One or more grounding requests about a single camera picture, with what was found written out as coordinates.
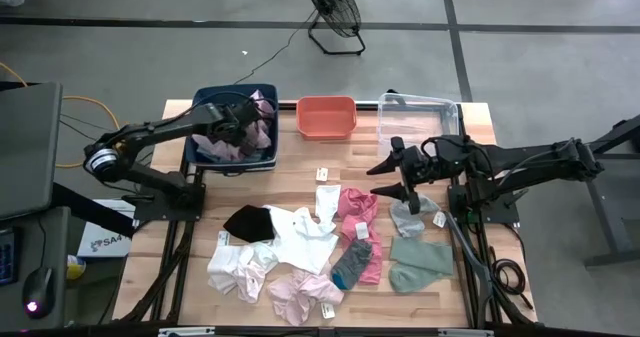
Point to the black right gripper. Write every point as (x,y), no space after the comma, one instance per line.
(422,167)

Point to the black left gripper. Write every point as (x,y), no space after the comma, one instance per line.
(232,122)

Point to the light pink patterned towel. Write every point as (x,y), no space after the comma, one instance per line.
(260,132)

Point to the hot pink shirt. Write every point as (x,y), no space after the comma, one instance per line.
(357,204)

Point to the light grey sock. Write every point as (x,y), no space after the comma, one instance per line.
(407,222)

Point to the white sock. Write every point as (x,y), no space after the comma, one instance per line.
(327,204)

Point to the sage green cloth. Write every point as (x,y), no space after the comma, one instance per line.
(420,264)

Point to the black cloth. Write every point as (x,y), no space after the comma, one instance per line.
(250,224)

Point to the white garment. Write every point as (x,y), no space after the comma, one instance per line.
(235,272)

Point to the pale pink garment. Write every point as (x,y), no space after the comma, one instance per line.
(300,297)

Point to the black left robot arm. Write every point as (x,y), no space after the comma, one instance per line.
(150,129)

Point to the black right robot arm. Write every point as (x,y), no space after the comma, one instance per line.
(525,159)

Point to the blue plastic bin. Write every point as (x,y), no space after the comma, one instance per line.
(202,97)

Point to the clear plastic bin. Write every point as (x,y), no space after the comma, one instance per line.
(420,117)

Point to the orange plastic bin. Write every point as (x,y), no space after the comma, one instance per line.
(325,117)

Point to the white paper tag with writing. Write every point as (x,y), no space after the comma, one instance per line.
(328,311)

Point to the black floor fan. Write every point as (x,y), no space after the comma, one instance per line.
(332,2)

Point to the black diagonal desk bar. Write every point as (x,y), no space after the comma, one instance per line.
(90,209)

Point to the white cardboard box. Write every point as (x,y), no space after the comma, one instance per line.
(102,242)

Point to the dark grey desk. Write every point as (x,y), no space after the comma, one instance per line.
(57,237)

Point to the grey monitor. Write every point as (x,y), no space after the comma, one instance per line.
(27,147)

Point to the black metal stand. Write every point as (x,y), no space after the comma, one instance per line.
(620,217)

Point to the black computer mouse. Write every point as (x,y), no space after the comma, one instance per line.
(37,292)

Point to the black keyboard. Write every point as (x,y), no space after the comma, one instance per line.
(7,257)

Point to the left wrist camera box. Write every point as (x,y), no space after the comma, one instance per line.
(231,114)

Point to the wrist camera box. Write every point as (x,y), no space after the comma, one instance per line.
(414,163)
(231,114)

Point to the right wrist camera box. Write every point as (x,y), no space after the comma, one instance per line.
(414,163)

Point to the small black mount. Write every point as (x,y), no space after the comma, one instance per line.
(391,92)

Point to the black metal frame struts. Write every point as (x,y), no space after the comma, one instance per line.
(176,277)
(472,258)

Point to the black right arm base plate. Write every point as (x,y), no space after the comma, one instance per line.
(500,214)

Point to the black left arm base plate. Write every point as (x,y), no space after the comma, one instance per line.
(160,209)

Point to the silver bracket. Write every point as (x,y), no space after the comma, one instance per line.
(185,331)
(465,333)

